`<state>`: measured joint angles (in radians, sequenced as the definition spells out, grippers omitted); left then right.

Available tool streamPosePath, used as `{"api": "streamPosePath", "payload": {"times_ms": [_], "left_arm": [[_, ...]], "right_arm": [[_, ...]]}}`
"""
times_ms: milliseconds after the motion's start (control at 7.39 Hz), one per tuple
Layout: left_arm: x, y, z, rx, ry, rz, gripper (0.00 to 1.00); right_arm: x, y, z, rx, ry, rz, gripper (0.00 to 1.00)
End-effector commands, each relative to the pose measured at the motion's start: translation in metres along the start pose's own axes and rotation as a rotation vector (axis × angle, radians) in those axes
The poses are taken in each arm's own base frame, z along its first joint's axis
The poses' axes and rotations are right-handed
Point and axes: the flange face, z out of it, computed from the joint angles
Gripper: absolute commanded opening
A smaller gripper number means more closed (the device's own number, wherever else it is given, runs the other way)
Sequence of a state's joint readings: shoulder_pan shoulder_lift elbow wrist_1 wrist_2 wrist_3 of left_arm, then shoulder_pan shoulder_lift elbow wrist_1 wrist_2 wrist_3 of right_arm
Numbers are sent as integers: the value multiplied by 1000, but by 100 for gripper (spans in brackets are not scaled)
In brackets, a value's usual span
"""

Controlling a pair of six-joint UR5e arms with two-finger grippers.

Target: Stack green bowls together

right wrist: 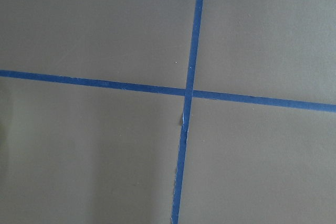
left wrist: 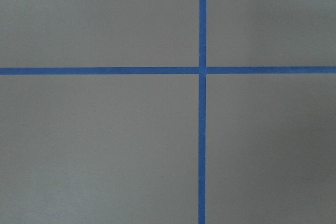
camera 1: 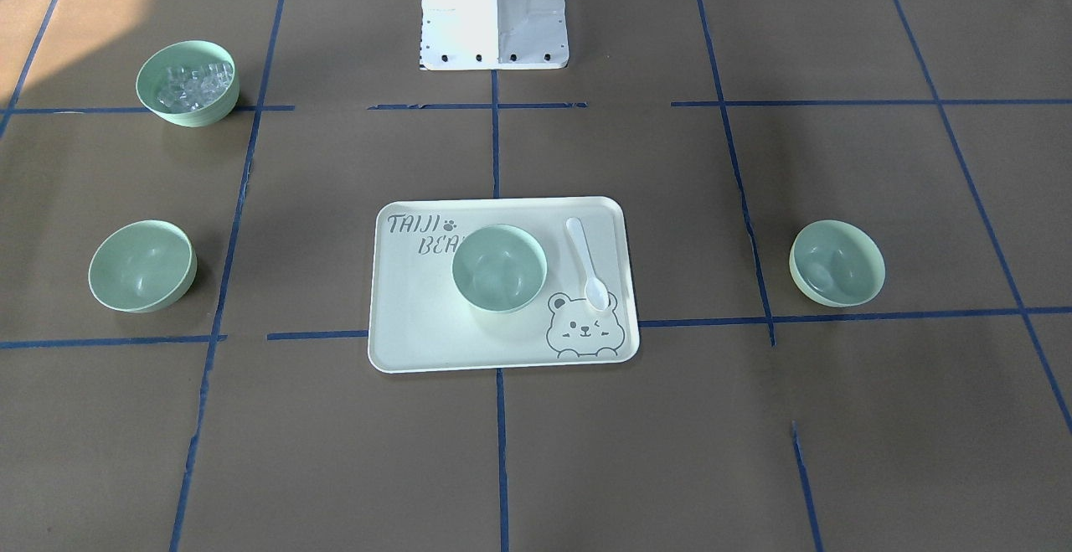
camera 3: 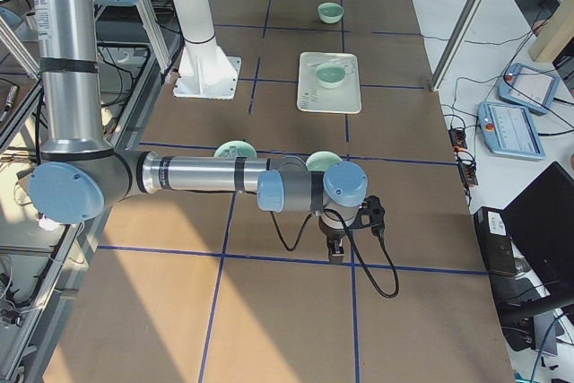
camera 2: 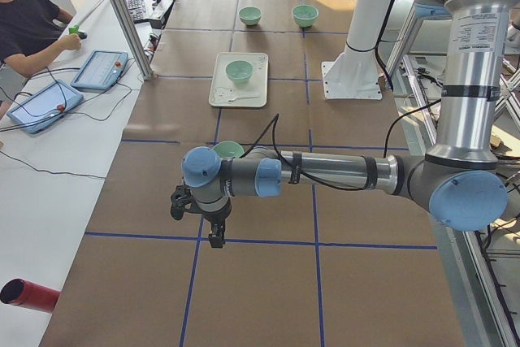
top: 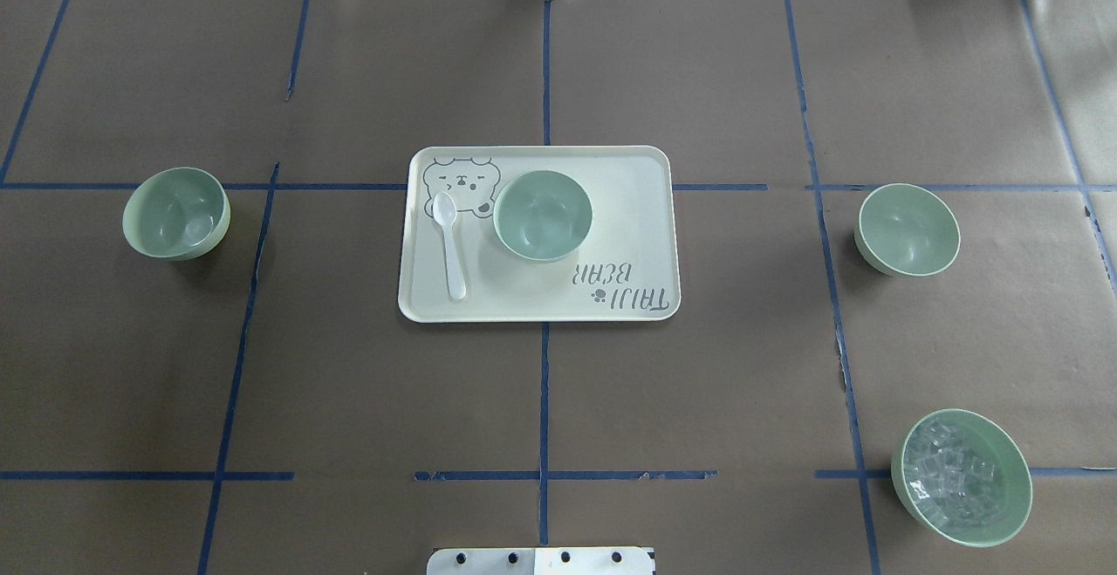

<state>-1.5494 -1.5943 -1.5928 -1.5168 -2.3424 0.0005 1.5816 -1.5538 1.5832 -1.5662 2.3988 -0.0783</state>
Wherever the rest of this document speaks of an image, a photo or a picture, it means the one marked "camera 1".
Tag green bowl on tray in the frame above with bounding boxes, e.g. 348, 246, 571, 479
451, 224, 549, 314

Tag cream bear tray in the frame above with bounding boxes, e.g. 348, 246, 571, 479
368, 196, 640, 373

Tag clear ice cubes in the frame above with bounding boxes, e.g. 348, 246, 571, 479
157, 62, 236, 113

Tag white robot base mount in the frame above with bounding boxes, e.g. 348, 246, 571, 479
419, 0, 570, 71

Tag green bowl with ice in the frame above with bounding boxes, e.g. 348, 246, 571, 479
137, 40, 240, 128

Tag white plastic spoon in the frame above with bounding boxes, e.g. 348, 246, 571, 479
565, 217, 611, 312

